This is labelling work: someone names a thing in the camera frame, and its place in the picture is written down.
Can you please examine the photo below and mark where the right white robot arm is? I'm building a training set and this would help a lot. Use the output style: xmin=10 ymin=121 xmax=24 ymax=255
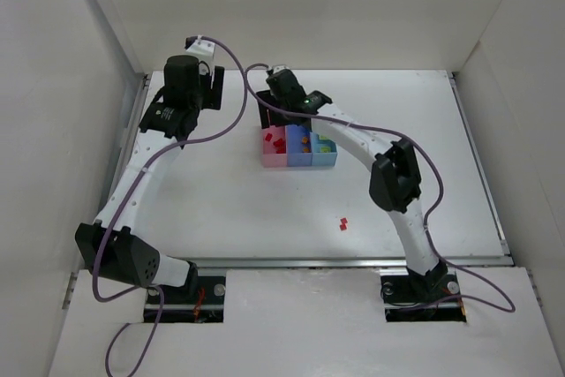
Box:
xmin=258 ymin=67 xmax=448 ymax=304

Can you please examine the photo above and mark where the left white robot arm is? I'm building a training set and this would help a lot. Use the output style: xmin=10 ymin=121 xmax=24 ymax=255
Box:
xmin=75 ymin=55 xmax=225 ymax=295

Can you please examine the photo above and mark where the pink container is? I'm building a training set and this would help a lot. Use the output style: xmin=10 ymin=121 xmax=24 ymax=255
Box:
xmin=261 ymin=126 xmax=287 ymax=168

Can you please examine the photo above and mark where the dark blue container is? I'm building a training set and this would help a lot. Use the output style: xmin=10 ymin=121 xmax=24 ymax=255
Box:
xmin=286 ymin=124 xmax=313 ymax=168

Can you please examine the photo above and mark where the light blue container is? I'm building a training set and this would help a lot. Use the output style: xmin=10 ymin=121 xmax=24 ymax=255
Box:
xmin=310 ymin=132 xmax=337 ymax=168

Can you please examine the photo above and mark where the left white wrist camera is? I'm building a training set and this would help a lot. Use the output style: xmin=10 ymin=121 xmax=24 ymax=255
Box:
xmin=185 ymin=36 xmax=216 ymax=63

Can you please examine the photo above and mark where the left aluminium rail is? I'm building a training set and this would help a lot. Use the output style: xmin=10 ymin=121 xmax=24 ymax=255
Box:
xmin=98 ymin=73 xmax=150 ymax=210

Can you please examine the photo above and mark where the aluminium rail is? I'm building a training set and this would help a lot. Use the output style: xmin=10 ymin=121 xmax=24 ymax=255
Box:
xmin=190 ymin=255 xmax=515 ymax=269
xmin=98 ymin=73 xmax=150 ymax=210
xmin=448 ymin=72 xmax=514 ymax=263

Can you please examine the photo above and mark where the front aluminium rail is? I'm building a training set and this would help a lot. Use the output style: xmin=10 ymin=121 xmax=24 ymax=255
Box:
xmin=190 ymin=255 xmax=515 ymax=269

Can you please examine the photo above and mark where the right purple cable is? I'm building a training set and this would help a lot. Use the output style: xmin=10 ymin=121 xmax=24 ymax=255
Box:
xmin=245 ymin=63 xmax=517 ymax=313

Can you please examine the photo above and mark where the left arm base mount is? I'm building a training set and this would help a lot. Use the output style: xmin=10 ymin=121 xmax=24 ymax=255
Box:
xmin=159 ymin=275 xmax=226 ymax=324

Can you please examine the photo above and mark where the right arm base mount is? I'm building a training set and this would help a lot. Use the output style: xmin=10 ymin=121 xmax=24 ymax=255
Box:
xmin=380 ymin=272 xmax=467 ymax=323

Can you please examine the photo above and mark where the right aluminium rail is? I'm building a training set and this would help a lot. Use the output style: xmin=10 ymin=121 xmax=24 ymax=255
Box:
xmin=448 ymin=72 xmax=514 ymax=263

